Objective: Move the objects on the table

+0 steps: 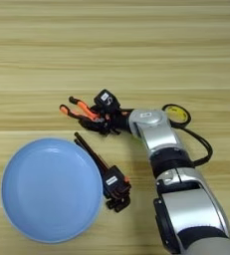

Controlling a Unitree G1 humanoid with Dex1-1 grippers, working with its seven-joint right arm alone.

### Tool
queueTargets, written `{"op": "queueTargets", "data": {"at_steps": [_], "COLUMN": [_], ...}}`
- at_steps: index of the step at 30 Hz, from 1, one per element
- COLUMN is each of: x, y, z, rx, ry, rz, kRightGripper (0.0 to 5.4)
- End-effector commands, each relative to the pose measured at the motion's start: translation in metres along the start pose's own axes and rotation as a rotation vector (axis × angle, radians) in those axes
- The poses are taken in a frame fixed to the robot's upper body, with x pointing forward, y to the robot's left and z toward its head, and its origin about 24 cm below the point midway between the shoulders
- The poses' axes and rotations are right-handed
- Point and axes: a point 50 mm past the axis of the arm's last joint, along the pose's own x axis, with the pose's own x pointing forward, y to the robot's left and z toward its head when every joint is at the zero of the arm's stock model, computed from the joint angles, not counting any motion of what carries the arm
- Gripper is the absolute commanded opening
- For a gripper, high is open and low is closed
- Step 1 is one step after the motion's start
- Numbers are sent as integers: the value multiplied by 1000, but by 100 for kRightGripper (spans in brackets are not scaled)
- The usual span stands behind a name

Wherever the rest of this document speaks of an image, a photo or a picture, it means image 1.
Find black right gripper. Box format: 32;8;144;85
77;108;134;135

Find orange black handled pliers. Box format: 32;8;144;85
59;96;103;123

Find light blue round plate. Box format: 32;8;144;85
0;137;104;244

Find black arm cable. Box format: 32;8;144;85
170;121;214;167

